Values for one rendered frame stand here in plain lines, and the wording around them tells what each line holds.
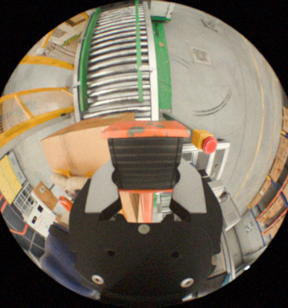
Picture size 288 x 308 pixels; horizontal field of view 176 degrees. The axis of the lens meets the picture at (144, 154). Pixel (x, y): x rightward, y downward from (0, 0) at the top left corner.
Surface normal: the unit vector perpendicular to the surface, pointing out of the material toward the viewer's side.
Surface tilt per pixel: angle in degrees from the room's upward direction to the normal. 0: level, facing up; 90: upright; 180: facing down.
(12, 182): 91
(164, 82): 0
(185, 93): 0
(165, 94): 0
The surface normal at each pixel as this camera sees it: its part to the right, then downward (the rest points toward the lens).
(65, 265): 0.43, -0.65
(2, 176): 0.99, -0.10
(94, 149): -0.03, 0.47
